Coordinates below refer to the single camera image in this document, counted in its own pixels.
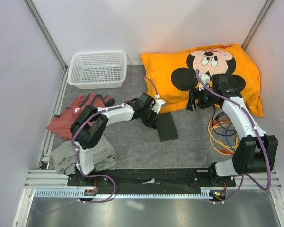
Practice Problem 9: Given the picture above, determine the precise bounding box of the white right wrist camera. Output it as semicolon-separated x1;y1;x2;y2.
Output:
198;73;211;91

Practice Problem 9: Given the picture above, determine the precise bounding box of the long yellow ethernet cable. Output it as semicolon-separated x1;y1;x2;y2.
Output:
208;118;237;154

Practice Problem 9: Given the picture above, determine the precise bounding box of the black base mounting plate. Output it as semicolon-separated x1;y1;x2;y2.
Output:
67;168;236;188

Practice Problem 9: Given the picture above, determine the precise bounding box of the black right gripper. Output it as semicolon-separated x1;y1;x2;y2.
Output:
186;86;216;111

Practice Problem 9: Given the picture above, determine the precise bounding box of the orange Mickey Mouse pillow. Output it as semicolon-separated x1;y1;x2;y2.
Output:
141;43;264;117

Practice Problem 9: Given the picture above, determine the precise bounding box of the blue ethernet cable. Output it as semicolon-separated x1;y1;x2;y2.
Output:
212;120;239;152

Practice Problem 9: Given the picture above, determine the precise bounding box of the grey slotted cable duct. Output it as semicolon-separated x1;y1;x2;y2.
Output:
34;188;213;199

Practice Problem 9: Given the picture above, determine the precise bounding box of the white perforated plastic basket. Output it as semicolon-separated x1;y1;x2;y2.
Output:
67;51;127;90

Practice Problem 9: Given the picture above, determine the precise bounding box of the grey cloth garment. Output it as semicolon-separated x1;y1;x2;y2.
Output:
51;136;117;175

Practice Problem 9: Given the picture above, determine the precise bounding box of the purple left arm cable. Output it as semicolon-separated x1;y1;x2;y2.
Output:
71;74;160;178

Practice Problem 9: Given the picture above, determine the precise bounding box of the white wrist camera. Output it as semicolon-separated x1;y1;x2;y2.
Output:
198;73;211;91
152;95;167;114

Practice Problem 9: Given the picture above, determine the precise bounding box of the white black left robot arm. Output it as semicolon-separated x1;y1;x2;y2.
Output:
70;93;166;186

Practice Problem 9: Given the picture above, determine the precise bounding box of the black network switch box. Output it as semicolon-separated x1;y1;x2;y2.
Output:
156;113;179;142

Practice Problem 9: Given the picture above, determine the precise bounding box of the red cloth garment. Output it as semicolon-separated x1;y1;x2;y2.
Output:
46;93;115;140

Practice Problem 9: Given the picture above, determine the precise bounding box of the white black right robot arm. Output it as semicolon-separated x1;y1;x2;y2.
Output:
187;71;278;186

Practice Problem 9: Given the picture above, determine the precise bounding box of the black ethernet cable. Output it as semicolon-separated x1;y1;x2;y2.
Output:
212;105;237;137

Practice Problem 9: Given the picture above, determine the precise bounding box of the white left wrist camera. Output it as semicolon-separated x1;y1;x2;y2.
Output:
152;95;167;114

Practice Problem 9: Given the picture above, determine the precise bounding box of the red ethernet cable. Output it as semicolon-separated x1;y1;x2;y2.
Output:
210;111;237;156

